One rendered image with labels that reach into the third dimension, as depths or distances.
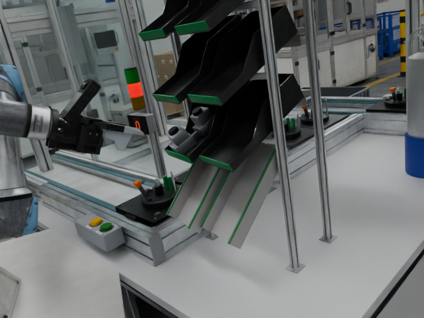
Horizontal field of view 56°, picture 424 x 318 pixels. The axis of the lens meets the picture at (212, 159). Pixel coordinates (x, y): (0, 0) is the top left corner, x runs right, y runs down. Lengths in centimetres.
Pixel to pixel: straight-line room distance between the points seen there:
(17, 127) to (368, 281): 88
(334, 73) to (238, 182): 609
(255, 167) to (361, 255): 38
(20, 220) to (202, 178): 56
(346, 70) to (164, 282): 652
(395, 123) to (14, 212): 167
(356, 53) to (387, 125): 554
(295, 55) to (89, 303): 556
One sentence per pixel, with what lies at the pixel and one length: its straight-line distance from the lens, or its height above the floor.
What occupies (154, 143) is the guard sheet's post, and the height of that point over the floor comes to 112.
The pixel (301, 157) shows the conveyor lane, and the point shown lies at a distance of 172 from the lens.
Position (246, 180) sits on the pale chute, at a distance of 108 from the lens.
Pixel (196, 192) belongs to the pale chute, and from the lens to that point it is 118.
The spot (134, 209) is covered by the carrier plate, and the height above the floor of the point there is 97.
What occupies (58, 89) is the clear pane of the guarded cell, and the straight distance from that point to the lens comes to 264.
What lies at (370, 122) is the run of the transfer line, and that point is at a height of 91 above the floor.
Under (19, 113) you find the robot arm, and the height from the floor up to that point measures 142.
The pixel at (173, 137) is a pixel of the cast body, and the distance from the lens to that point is 107.
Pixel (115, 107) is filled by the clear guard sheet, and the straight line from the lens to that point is 176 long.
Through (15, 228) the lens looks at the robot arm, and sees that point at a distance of 135.
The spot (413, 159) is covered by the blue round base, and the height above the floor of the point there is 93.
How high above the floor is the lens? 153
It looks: 19 degrees down
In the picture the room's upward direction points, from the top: 10 degrees counter-clockwise
